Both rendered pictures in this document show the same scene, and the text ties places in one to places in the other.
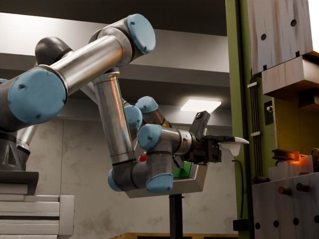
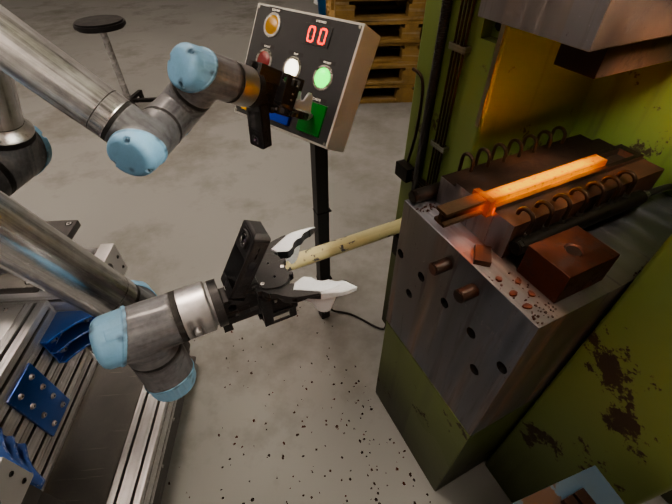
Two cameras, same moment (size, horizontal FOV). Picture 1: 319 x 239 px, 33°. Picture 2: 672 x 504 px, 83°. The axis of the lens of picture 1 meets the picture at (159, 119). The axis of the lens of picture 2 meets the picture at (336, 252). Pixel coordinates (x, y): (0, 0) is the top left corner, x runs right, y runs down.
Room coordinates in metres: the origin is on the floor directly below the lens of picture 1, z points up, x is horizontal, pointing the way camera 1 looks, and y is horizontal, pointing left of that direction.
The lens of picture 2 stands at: (1.27, -0.32, 1.42)
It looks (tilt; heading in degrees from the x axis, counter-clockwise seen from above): 44 degrees down; 11
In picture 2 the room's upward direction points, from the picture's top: straight up
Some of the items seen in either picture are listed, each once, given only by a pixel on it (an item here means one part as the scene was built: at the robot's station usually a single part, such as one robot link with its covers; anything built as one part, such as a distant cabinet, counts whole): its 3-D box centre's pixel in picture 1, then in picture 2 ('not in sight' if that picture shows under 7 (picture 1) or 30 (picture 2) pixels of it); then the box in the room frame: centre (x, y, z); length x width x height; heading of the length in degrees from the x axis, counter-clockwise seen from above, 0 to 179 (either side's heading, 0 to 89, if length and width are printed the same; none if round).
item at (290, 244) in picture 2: not in sight; (295, 249); (1.71, -0.16, 0.97); 0.09 x 0.03 x 0.06; 163
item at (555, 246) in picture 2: not in sight; (566, 263); (1.80, -0.62, 0.95); 0.12 x 0.09 x 0.07; 127
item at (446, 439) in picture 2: not in sight; (480, 372); (1.99, -0.67, 0.23); 0.56 x 0.38 x 0.47; 127
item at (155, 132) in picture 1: (158, 139); (141, 331); (1.51, 0.00, 0.97); 0.11 x 0.08 x 0.09; 127
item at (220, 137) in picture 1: (220, 140); (292, 288); (1.61, -0.19, 0.99); 0.09 x 0.05 x 0.02; 91
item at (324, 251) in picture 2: not in sight; (345, 244); (2.12, -0.18, 0.62); 0.44 x 0.05 x 0.05; 127
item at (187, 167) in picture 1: (182, 171); (312, 118); (2.14, -0.09, 1.00); 0.07 x 0.05 x 0.07; 62
